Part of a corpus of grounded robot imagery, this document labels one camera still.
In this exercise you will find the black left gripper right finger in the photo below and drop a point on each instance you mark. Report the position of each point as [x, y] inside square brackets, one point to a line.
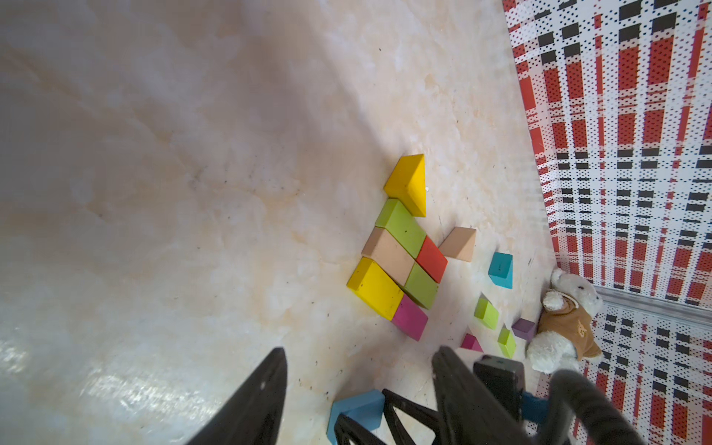
[468, 411]

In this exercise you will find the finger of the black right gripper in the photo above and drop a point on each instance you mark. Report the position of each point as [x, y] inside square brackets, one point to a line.
[348, 431]
[395, 404]

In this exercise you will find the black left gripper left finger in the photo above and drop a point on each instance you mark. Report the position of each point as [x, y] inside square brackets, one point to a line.
[253, 414]

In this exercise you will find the blue rectangular block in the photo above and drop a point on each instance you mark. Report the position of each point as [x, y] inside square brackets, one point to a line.
[366, 409]

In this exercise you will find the light green block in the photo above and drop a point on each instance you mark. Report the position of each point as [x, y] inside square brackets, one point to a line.
[398, 221]
[486, 314]
[421, 288]
[506, 342]

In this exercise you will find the magenta rectangular block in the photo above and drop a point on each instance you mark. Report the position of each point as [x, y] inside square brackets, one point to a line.
[410, 319]

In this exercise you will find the yellow rectangular block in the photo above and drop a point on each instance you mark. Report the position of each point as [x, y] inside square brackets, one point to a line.
[375, 288]

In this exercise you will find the red block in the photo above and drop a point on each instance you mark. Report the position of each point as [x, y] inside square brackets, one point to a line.
[431, 260]

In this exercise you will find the natural wood rectangular block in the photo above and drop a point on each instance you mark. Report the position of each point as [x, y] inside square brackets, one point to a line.
[389, 254]

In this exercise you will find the natural wood triangle block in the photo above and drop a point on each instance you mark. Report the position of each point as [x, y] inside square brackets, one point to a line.
[459, 244]

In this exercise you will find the yellow triangle block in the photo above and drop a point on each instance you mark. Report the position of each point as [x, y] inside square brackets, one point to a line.
[407, 183]

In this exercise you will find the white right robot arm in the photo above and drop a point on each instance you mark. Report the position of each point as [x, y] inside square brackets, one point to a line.
[572, 397]

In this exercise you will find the magenta block under arm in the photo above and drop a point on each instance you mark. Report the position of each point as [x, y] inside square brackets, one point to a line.
[470, 342]

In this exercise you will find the purple triangle block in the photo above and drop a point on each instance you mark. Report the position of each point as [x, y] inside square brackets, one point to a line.
[524, 329]

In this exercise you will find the white teddy bear brown shirt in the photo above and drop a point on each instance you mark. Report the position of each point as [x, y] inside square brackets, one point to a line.
[565, 338]

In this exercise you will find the teal triangle block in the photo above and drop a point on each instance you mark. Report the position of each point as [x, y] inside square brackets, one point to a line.
[501, 270]

